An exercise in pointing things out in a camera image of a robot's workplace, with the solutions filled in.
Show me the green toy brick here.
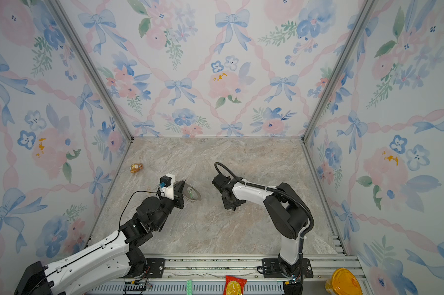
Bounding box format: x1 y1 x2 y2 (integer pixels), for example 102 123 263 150
186 280 193 295

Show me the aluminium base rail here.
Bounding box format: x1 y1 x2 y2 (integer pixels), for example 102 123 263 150
89 254 373 295

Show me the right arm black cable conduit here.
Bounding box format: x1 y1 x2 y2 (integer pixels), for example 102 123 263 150
213 162 315 255

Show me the red yellow snack packet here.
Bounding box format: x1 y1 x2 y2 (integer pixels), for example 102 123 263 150
223 275 247 295

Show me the small brown bear toy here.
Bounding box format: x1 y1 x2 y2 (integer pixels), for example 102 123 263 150
130 163 143 173

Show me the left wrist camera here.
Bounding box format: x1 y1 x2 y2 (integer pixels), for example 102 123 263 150
157 173 175 200

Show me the yellow lidded container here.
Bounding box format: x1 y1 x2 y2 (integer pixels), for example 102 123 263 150
325 268 363 295

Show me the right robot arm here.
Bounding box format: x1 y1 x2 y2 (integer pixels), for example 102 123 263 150
212 173 314 280

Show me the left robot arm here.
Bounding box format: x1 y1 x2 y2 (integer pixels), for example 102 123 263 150
14 181 185 295

